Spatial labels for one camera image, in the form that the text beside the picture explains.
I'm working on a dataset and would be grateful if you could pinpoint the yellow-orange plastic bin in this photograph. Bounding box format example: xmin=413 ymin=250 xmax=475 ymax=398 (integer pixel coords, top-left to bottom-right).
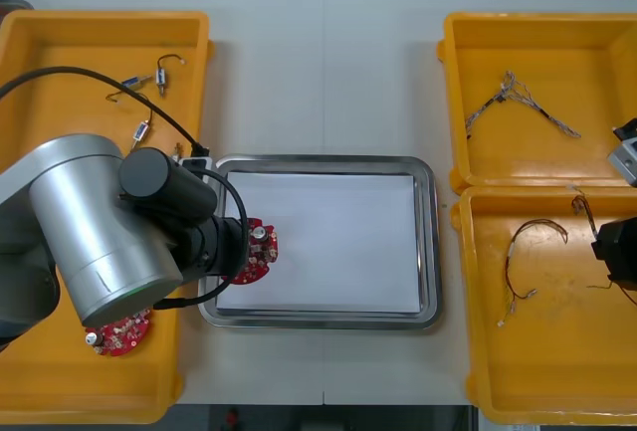
xmin=436 ymin=11 xmax=637 ymax=191
xmin=0 ymin=271 xmax=186 ymax=425
xmin=450 ymin=185 xmax=637 ymax=425
xmin=0 ymin=9 xmax=216 ymax=191

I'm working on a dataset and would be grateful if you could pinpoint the red-brown wire harness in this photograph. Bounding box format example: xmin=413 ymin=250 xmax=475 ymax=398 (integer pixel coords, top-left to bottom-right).
xmin=499 ymin=220 xmax=569 ymax=329

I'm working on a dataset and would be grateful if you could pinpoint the round red circuit board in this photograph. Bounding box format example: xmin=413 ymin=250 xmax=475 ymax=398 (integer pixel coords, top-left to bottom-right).
xmin=226 ymin=216 xmax=281 ymax=286
xmin=82 ymin=308 xmax=153 ymax=358

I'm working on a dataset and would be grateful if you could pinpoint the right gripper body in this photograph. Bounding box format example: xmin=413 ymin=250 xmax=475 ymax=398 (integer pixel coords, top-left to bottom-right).
xmin=591 ymin=217 xmax=637 ymax=294

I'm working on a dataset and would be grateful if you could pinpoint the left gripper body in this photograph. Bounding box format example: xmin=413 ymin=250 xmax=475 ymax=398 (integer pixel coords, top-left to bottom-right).
xmin=198 ymin=215 xmax=251 ymax=284

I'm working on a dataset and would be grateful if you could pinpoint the steel tray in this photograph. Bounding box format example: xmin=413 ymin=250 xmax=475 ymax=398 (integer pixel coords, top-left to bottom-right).
xmin=196 ymin=153 xmax=444 ymax=331

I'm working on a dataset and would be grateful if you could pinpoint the blue-label metal solenoid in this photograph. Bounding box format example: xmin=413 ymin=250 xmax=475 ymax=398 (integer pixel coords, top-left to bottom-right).
xmin=105 ymin=74 xmax=153 ymax=104
xmin=129 ymin=107 xmax=155 ymax=149

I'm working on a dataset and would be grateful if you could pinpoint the white sheet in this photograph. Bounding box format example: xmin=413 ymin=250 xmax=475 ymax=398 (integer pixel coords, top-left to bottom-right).
xmin=215 ymin=170 xmax=424 ymax=316

